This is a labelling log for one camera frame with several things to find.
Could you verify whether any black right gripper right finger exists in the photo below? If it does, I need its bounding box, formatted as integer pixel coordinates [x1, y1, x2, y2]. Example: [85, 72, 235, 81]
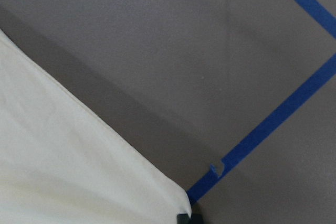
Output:
[191, 213, 203, 224]

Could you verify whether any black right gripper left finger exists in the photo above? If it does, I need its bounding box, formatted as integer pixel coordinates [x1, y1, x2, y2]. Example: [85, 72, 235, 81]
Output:
[176, 214, 189, 224]

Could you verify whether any cream long-sleeve printed shirt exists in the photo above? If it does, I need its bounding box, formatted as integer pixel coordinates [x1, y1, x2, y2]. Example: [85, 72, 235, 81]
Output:
[1, 34, 192, 223]

